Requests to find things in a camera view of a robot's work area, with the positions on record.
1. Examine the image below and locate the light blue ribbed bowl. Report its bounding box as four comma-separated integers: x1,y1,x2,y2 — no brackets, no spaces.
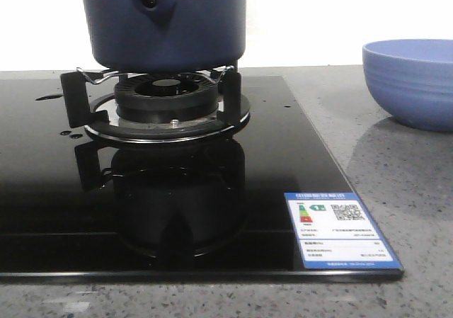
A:
362,39,452,132

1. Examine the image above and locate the black metal pot support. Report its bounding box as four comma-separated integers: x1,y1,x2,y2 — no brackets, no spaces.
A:
60,65,250,144

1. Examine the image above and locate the dark blue cooking pot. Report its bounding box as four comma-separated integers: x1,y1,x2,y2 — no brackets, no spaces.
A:
83,0,246,72

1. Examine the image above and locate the black gas burner head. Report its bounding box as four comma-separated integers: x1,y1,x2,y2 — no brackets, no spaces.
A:
114,73,218,123

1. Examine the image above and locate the black glass gas stove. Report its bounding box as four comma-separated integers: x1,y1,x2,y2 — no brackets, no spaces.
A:
1,76,403,283

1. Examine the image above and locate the blue energy label sticker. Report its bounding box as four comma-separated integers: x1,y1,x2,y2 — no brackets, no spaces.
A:
285,192,402,271

